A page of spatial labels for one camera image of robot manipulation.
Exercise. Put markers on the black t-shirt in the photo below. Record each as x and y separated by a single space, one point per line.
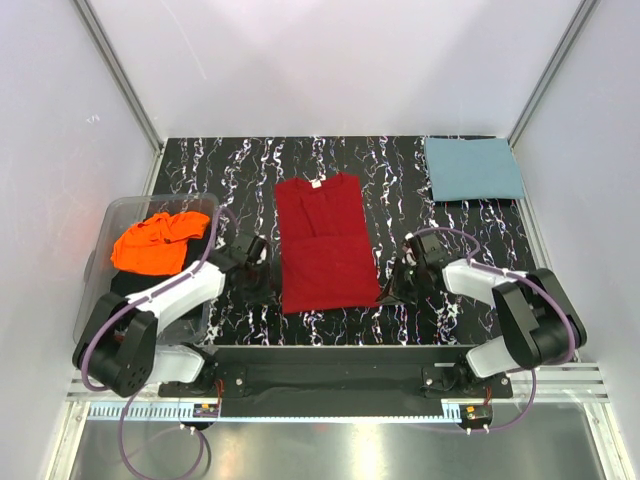
125 283

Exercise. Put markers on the clear plastic bin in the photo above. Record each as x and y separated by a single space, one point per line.
120 215

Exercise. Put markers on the grey slotted cable duct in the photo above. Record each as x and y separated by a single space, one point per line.
168 411

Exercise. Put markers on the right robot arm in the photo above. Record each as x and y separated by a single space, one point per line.
539 325

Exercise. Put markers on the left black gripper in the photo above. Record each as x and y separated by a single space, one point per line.
263 294

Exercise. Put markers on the left aluminium frame post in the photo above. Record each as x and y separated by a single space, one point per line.
108 54

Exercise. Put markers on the right aluminium frame post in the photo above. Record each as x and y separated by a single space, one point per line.
561 52

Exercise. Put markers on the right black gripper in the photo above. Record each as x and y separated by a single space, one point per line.
394 291

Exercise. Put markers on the red t-shirt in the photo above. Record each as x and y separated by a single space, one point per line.
326 254

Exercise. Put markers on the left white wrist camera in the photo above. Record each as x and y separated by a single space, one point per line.
263 256

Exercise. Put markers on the right small circuit board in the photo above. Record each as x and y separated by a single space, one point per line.
478 413

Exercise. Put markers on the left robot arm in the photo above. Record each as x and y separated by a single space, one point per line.
119 346

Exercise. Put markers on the small circuit board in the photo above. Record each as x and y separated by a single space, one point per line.
206 410
478 413

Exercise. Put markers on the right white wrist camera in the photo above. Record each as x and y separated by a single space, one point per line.
409 256

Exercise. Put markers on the folded blue t-shirt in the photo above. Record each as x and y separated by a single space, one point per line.
461 169

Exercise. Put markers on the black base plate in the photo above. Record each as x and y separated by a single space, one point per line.
374 379

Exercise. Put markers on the aluminium frame post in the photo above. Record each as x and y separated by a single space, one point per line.
108 54
561 52

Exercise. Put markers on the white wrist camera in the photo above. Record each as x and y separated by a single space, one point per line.
409 256
263 256

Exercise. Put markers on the left small circuit board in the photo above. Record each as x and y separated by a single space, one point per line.
206 410

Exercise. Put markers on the orange t-shirt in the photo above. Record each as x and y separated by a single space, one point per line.
158 245

